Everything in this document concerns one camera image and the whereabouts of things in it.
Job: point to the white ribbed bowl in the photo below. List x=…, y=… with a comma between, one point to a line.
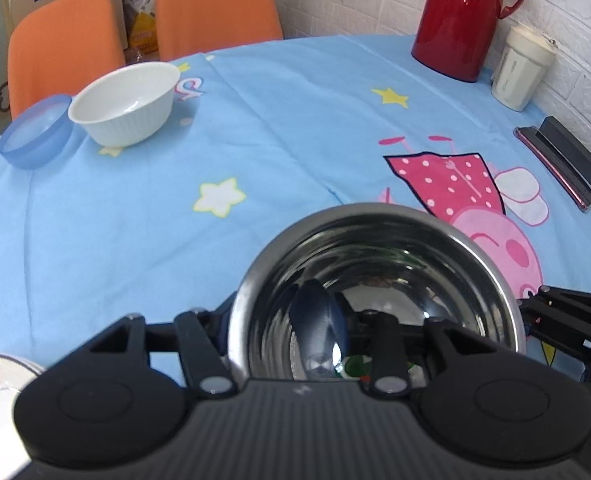
x=128, y=105

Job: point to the red thermos jug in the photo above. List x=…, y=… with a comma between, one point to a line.
x=454, y=36

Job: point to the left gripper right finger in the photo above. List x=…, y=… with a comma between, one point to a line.
x=389, y=366

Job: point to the cream tumbler cup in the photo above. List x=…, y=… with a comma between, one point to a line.
x=527, y=56

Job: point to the black phone stand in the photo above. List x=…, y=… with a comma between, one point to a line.
x=568, y=146

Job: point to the left orange chair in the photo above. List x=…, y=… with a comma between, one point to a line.
x=60, y=48

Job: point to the yellow snack bag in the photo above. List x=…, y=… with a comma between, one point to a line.
x=140, y=25

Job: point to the blue translucent bowl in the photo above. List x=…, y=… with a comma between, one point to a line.
x=38, y=134

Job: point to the smartphone in pink case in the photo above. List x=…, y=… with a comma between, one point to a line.
x=558, y=165

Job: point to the right orange chair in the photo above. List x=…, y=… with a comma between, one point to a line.
x=186, y=27

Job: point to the blue cartoon tablecloth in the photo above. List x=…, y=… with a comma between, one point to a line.
x=259, y=138

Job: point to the orange chair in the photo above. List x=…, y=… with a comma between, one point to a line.
x=186, y=27
x=60, y=48

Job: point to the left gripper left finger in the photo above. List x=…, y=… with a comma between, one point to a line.
x=202, y=344

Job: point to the stainless steel bowl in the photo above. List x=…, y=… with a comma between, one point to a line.
x=294, y=309

